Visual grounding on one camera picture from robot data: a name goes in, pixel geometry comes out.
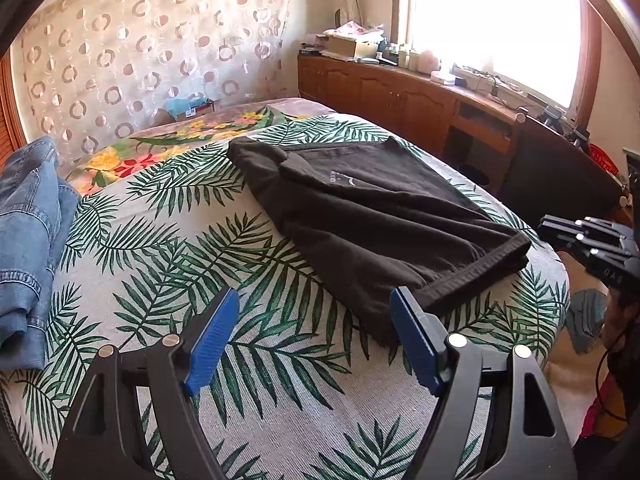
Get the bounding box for black waste bin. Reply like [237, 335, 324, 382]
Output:
[457, 162, 491, 187]

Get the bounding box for red basket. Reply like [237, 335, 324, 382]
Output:
[587, 142, 626, 177]

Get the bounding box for wooden cabinet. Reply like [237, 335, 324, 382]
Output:
[297, 52, 626, 211]

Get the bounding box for grey slipper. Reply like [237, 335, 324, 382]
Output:
[567, 290, 608, 356]

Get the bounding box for circle-patterned curtain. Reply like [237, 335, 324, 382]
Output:
[10, 0, 301, 161]

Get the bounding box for cardboard box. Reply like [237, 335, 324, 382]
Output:
[322, 30, 381, 58]

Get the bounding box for pink red cloth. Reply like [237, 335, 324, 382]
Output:
[580, 375, 640, 442]

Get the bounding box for white power strip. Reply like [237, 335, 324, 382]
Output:
[462, 67, 531, 107]

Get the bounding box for blue tissue pack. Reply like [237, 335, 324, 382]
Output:
[165, 96, 201, 121]

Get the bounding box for dark brown chair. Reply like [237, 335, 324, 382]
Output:
[500, 115, 626, 213]

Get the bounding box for leaf-print blanket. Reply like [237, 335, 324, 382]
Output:
[0, 112, 571, 480]

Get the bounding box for window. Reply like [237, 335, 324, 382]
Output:
[395, 0, 601, 111]

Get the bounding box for blue jeans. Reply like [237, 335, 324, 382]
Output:
[0, 135, 82, 371]

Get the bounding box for wooden wardrobe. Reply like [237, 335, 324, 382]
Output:
[0, 55, 26, 156]

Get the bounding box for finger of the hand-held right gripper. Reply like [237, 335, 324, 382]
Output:
[539, 214, 635, 248]
[574, 232, 632, 263]

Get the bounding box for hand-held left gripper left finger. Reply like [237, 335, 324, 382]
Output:
[50, 287, 241, 480]

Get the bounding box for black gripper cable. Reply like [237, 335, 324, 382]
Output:
[596, 345, 628, 422]

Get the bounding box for black pants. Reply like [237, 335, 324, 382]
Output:
[227, 135, 533, 348]

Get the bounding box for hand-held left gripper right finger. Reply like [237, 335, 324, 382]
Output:
[389, 286, 578, 480]

